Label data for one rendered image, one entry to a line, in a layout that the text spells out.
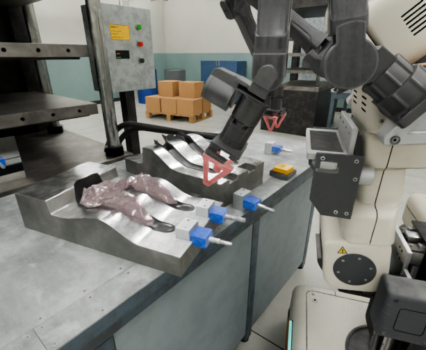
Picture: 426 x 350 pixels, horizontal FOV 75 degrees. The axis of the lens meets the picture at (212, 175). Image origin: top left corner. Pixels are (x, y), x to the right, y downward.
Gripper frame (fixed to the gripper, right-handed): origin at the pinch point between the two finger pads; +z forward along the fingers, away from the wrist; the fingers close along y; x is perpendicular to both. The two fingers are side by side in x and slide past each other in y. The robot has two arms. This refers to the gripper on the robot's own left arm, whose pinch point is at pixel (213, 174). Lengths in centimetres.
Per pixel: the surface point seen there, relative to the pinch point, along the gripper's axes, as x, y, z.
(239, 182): 7.3, -26.7, 11.7
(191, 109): -130, -457, 147
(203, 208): 1.9, -4.0, 12.1
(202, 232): 4.9, 4.9, 11.8
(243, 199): 10.7, -18.9, 12.0
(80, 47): -80, -53, 9
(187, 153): -14.9, -38.0, 18.0
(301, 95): 33, -423, 21
